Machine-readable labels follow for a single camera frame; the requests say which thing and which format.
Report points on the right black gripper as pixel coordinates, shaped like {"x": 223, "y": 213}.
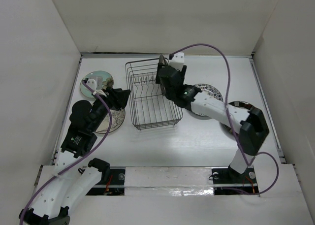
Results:
{"x": 182, "y": 74}

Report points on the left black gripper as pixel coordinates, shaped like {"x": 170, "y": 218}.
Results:
{"x": 116, "y": 97}

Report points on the light blue daisy plate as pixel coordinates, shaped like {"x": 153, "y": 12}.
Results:
{"x": 108, "y": 81}

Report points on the cream tree pattern plate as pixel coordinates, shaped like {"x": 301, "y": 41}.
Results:
{"x": 118, "y": 118}

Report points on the brown rim cream plate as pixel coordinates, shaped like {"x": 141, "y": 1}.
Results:
{"x": 162, "y": 77}

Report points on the blue floral white plate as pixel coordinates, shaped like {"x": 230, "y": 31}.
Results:
{"x": 211, "y": 90}

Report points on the striped dark rim plate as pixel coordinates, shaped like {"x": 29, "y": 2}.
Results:
{"x": 239, "y": 104}

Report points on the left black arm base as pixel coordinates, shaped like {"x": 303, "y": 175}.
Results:
{"x": 111, "y": 185}

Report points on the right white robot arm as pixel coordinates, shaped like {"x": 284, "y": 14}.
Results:
{"x": 249, "y": 125}

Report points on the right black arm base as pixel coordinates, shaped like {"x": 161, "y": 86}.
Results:
{"x": 226, "y": 183}

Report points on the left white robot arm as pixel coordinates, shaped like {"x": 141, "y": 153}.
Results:
{"x": 55, "y": 201}

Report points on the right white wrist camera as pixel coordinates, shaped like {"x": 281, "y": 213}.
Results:
{"x": 177, "y": 60}

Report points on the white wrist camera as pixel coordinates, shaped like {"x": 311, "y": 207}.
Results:
{"x": 177, "y": 60}
{"x": 94, "y": 82}

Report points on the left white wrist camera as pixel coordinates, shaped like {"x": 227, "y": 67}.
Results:
{"x": 94, "y": 82}

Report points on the grey wire dish rack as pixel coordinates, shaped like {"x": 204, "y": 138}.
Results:
{"x": 149, "y": 108}

